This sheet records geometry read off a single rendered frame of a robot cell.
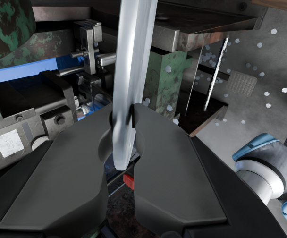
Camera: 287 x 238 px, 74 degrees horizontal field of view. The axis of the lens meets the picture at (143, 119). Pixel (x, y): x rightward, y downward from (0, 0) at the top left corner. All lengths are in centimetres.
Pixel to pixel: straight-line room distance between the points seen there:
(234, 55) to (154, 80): 65
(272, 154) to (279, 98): 67
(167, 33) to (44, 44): 46
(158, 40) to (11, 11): 39
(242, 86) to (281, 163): 56
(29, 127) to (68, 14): 49
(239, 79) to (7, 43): 93
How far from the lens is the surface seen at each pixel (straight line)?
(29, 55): 82
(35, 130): 63
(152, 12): 29
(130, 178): 84
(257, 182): 51
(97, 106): 70
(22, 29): 35
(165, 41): 59
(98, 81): 71
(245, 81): 103
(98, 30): 69
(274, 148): 57
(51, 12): 90
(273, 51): 115
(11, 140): 62
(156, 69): 63
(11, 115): 54
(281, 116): 123
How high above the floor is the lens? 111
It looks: 38 degrees down
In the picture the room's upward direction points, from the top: 121 degrees counter-clockwise
